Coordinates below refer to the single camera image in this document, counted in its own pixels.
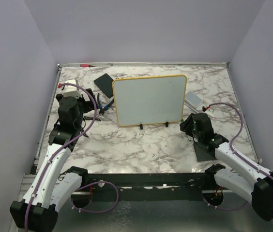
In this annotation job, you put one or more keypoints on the red marker on rail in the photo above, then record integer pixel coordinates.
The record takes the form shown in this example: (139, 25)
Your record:
(86, 65)

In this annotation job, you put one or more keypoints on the white whiteboard eraser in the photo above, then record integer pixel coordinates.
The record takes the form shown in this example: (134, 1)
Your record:
(193, 99)

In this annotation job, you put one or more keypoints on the yellow framed whiteboard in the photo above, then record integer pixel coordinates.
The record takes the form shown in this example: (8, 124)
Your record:
(149, 100)

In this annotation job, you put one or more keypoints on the black multitool pliers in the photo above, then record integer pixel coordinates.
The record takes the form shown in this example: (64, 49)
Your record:
(82, 129)

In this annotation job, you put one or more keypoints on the silver wrench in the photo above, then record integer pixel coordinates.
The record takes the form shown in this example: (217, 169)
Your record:
(192, 108)

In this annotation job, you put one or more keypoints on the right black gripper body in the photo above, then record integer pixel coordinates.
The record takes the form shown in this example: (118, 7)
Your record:
(189, 127)

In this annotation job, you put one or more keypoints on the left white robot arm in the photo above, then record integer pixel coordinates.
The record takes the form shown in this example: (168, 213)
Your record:
(39, 208)

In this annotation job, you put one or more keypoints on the black box front right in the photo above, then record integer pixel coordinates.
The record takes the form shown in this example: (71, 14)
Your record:
(201, 154)

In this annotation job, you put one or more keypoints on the aluminium table frame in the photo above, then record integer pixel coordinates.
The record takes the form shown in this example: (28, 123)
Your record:
(154, 148)

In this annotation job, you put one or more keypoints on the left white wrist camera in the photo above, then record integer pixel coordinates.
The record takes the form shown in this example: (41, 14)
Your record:
(70, 91)

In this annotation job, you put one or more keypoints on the black box near whiteboard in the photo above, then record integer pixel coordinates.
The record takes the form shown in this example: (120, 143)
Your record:
(104, 83)

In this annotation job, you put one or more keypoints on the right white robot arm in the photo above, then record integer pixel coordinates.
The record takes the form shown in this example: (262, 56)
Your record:
(249, 180)

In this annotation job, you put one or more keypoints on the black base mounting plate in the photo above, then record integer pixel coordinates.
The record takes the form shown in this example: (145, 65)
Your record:
(147, 187)

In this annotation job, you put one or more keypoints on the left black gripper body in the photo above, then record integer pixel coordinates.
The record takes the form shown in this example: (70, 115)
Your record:
(84, 106)

